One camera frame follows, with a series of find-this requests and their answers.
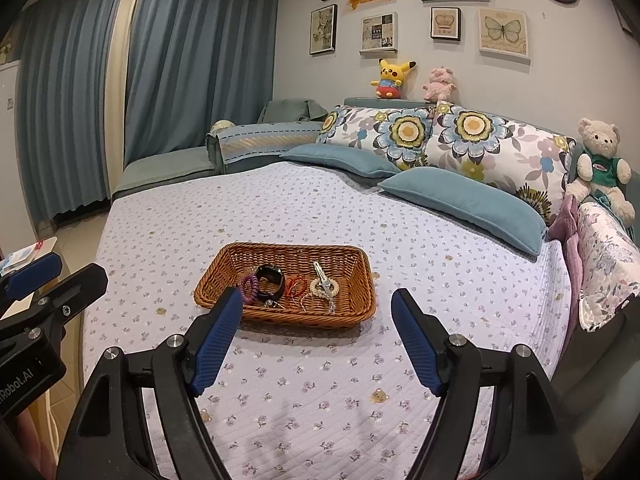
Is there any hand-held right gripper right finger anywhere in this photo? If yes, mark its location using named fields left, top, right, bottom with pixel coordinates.
left=391, top=287, right=583, bottom=480

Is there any blue curtain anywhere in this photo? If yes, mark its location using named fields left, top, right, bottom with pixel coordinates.
left=17, top=0, right=126, bottom=221
left=125, top=0, right=282, bottom=163

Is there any yellow plush toy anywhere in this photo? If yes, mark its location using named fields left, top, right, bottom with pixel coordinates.
left=370, top=58, right=418, bottom=100

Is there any silver hair clip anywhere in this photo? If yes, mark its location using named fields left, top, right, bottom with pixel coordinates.
left=312, top=260, right=335, bottom=295

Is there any green upholstered headboard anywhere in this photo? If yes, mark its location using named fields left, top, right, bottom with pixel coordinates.
left=344, top=96, right=438, bottom=111

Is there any butterfly picture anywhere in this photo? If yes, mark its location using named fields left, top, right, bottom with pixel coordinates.
left=477, top=7, right=531, bottom=57

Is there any floral quilt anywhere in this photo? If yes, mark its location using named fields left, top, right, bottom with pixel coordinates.
left=575, top=202, right=640, bottom=334

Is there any white cabinet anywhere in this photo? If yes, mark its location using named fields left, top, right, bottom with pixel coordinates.
left=0, top=60, right=24, bottom=271

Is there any small teal pillow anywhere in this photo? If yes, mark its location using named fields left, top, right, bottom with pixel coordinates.
left=280, top=143, right=401, bottom=179

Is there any green sofa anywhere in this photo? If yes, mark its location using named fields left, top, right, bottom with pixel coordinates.
left=111, top=147, right=226, bottom=201

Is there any crown picture frame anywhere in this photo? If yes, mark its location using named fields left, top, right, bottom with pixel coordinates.
left=431, top=7, right=462, bottom=41

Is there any brown wicker basket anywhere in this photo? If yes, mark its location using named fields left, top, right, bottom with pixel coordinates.
left=193, top=242, right=377, bottom=329

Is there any black bracelet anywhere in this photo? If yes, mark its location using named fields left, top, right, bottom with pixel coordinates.
left=255, top=265, right=286, bottom=303

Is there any tall black picture frame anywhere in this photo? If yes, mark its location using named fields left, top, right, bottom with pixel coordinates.
left=309, top=5, right=338, bottom=56

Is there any striped teal bolster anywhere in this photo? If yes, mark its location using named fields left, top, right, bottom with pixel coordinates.
left=205, top=122, right=325, bottom=173

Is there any floral pillow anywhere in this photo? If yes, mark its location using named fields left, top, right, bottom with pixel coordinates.
left=425, top=101, right=576, bottom=226
left=316, top=105, right=435, bottom=171

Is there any pink plush toy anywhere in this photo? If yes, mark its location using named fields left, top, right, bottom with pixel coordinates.
left=422, top=66, right=460, bottom=104

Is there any cream curtain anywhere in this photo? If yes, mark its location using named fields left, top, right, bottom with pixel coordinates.
left=102, top=0, right=137, bottom=203

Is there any purple cloth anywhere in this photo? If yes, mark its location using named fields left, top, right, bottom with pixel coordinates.
left=547, top=194, right=584, bottom=342

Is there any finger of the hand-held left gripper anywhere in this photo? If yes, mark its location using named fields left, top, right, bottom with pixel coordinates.
left=0, top=253, right=63, bottom=306
left=30, top=262, right=108, bottom=341

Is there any large teal pillow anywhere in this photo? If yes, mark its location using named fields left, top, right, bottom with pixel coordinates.
left=377, top=166, right=548, bottom=256

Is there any person's left forearm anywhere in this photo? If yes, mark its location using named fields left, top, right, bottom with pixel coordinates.
left=7, top=405, right=57, bottom=480

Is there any purple coil hair tie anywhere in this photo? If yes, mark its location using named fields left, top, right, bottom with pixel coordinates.
left=239, top=274, right=261, bottom=304

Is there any green folded cloth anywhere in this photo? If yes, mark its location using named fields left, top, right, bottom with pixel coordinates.
left=259, top=98, right=329, bottom=124

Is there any cream teddy bear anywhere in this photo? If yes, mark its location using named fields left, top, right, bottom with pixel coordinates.
left=565, top=117, right=637, bottom=224

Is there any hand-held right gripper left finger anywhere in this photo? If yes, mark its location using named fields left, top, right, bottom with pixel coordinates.
left=56, top=286, right=244, bottom=480

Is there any white canvas picture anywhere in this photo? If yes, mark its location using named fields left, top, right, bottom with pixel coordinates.
left=359, top=11, right=400, bottom=54

